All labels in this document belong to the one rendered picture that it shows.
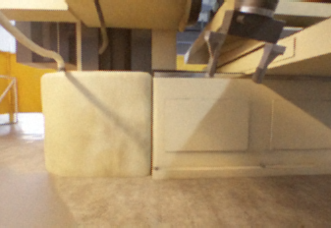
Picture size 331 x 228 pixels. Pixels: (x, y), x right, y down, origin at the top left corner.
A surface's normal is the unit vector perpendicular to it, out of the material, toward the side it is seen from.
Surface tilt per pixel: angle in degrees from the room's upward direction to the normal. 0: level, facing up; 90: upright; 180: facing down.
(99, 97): 90
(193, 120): 90
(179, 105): 90
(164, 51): 90
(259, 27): 113
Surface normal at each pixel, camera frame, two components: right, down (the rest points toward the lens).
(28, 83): 0.07, 0.09
